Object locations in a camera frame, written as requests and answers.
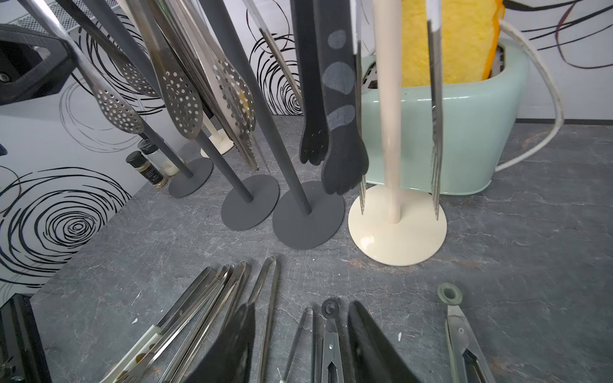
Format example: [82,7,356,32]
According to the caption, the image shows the green ringed steel tongs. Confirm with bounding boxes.
[437,282,495,382]

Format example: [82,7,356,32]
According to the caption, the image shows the clear handled steel tongs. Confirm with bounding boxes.
[149,1,284,170]

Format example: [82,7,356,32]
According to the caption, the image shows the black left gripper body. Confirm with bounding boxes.
[1,24,77,105]

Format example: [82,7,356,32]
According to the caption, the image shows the white toaster power cable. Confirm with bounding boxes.
[492,18,565,173]

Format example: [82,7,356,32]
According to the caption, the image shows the tall cream utensil rack stand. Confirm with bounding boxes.
[204,115,235,155]

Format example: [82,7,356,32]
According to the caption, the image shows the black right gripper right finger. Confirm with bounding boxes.
[347,301,420,382]

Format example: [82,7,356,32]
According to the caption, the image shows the dark grey rack stand back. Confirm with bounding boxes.
[201,1,345,250]

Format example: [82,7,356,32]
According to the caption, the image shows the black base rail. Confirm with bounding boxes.
[1,294,52,383]

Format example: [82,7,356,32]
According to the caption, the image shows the white handled slotted steel tongs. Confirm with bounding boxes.
[373,1,444,223]

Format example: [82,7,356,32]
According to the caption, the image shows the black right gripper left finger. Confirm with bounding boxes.
[185,303,255,382]

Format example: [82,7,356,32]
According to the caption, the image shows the small steel tongs white tip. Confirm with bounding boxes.
[279,306,314,383]

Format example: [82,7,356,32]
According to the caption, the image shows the yellow sponge toast slice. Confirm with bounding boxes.
[402,0,505,87]

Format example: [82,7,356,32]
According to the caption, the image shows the dark grey rack stand front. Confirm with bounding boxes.
[85,1,279,231]

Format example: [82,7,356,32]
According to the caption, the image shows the small glass jar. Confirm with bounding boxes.
[137,138,180,177]

